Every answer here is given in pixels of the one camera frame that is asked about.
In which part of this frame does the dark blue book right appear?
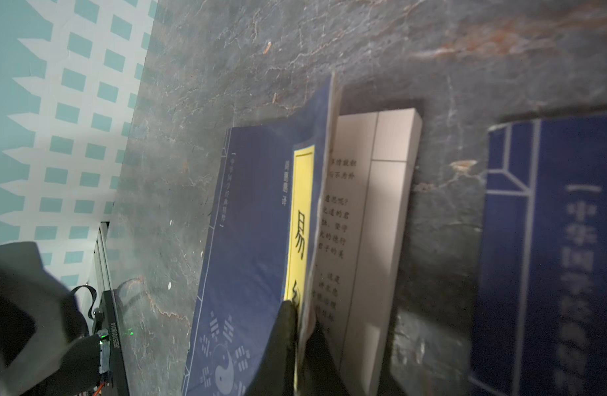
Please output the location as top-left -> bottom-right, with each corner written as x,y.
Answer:
469,112 -> 607,395

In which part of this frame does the dark blue yin-yang book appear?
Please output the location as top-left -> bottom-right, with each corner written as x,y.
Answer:
180,71 -> 424,396

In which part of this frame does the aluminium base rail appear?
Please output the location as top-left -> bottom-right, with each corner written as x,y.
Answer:
85,219 -> 132,396

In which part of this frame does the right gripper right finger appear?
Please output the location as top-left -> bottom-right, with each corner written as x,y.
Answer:
300,326 -> 350,396

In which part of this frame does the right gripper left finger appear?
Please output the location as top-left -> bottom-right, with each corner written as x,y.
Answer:
246,300 -> 297,396

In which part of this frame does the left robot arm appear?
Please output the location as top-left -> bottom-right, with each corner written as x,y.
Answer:
0,242 -> 101,395

